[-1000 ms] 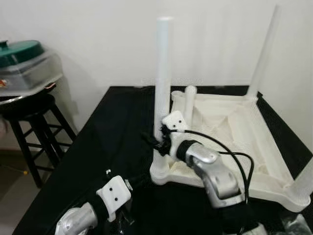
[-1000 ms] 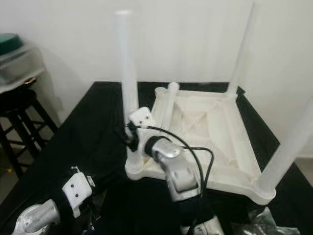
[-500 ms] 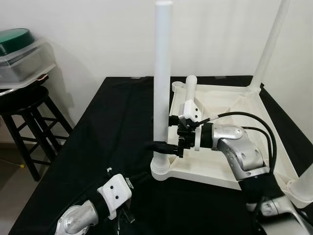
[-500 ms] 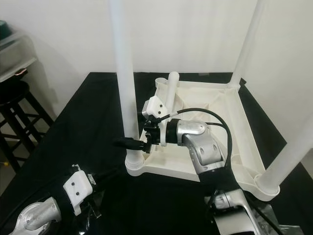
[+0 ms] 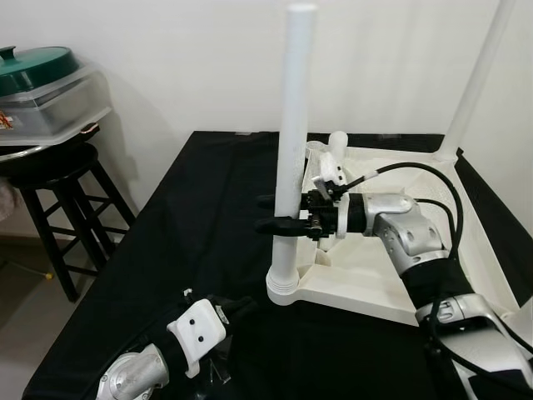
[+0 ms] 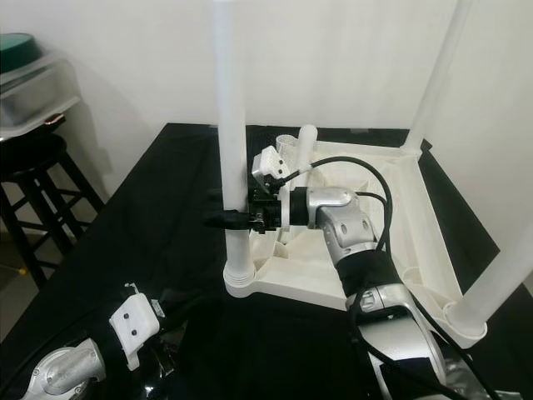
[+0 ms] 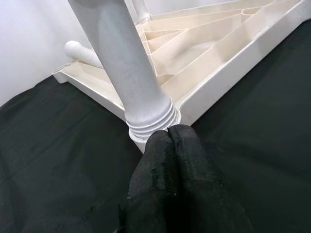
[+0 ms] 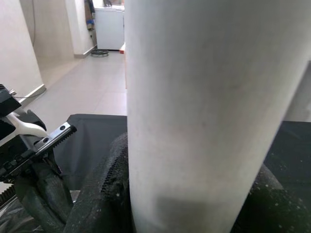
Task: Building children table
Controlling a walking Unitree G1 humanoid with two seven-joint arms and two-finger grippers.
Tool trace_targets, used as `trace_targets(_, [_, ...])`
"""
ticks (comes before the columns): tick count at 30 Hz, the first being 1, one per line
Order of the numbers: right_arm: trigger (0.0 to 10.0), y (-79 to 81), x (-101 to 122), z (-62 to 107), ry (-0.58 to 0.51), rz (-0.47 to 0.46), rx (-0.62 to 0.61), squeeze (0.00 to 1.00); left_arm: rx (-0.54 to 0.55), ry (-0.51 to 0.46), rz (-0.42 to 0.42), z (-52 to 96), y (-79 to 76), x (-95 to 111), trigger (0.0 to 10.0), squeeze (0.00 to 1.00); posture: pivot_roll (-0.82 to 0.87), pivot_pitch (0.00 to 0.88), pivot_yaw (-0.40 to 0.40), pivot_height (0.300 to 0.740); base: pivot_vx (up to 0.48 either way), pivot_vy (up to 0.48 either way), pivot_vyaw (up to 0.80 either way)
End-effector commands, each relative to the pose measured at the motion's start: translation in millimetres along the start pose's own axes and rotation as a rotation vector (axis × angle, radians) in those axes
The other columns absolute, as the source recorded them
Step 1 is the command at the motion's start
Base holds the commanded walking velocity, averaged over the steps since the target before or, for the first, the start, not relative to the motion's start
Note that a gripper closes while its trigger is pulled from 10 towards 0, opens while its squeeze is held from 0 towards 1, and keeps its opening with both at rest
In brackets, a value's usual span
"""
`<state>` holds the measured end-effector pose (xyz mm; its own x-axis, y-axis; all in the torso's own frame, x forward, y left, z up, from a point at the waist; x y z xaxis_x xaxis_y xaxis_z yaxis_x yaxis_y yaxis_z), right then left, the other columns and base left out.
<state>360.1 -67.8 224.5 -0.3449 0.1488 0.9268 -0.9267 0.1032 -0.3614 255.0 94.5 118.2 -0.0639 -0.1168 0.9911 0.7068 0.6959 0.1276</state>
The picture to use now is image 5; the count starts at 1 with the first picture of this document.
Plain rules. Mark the white plastic children table top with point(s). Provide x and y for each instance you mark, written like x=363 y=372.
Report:
x=366 y=283

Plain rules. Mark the black tablecloth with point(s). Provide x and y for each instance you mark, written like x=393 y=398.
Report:
x=183 y=217

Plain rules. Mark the small yellow floor object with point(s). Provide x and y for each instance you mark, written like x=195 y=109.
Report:
x=46 y=274

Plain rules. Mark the black round stool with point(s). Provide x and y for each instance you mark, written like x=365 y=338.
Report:
x=58 y=171

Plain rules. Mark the clear container with green lid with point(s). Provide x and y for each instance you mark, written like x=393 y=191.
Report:
x=42 y=92

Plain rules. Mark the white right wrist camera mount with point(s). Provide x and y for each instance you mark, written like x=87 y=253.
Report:
x=329 y=173

